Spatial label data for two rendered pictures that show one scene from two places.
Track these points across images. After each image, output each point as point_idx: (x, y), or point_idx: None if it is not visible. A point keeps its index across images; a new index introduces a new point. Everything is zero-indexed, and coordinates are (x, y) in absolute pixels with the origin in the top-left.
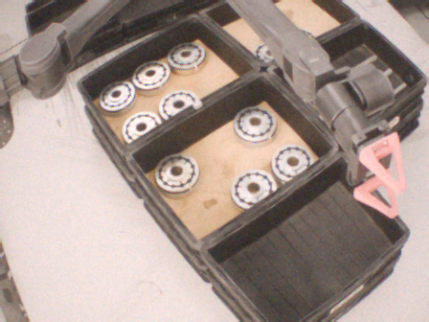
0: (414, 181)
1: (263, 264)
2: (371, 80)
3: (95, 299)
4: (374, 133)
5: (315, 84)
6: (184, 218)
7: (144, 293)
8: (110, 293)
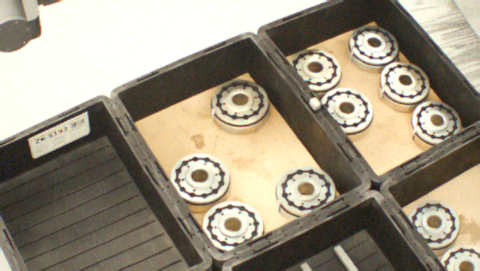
0: None
1: (99, 187)
2: (5, 3)
3: (117, 52)
4: None
5: None
6: (182, 114)
7: None
8: (123, 68)
